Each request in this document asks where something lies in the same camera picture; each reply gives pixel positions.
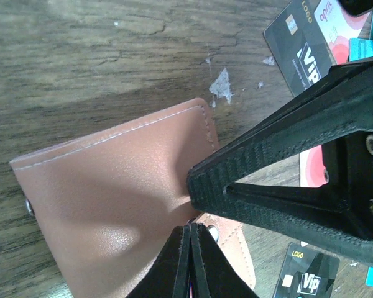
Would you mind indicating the black vip card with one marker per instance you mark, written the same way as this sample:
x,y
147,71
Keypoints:
x,y
298,47
306,273

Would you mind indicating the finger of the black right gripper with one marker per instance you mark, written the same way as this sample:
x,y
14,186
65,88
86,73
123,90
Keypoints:
x,y
336,107

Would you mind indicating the black VIP card left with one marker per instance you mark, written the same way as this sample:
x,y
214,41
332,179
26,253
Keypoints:
x,y
298,47

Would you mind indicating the black VIP card lower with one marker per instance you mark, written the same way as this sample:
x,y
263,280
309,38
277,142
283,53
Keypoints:
x,y
306,273

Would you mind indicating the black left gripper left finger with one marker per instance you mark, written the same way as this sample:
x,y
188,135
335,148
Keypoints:
x,y
169,276

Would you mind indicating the white red circle card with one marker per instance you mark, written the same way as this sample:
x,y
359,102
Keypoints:
x,y
338,27
312,168

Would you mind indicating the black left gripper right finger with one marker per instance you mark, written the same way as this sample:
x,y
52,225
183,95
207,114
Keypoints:
x,y
211,273

